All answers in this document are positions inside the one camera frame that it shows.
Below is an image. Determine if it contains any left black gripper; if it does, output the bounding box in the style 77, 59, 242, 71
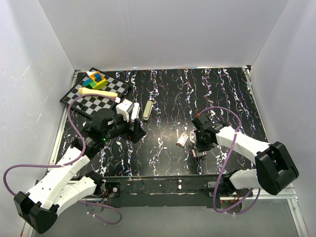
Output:
103, 110, 146, 143

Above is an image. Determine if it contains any white stapler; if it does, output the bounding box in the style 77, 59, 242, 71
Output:
131, 102, 140, 122

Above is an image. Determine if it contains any white red staple box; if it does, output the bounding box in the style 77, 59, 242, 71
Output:
176, 134, 189, 147

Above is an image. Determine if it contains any grey beige stapler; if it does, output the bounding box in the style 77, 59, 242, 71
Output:
143, 100, 153, 121

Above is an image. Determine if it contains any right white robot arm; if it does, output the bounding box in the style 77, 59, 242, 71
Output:
192, 115, 299, 196

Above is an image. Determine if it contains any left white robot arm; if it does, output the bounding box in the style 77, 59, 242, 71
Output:
14, 109, 146, 234

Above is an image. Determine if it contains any black white checkerboard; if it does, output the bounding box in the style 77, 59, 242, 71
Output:
59, 67, 131, 117

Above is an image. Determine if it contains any colourful toy block stack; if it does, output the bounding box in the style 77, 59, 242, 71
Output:
83, 71, 108, 90

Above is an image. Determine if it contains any wooden cylinder peg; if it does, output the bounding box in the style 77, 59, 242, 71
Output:
78, 87, 118, 98

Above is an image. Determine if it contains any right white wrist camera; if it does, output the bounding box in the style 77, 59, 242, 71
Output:
192, 115, 210, 130

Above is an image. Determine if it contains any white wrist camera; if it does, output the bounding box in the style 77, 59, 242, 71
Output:
116, 99, 134, 122
192, 115, 210, 130

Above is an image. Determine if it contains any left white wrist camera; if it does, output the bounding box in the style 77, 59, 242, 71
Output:
116, 99, 134, 122

